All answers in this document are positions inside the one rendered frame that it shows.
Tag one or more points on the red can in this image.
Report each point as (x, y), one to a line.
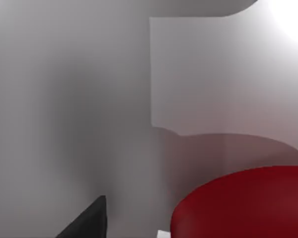
(243, 205)

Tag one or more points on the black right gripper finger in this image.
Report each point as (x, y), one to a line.
(91, 220)

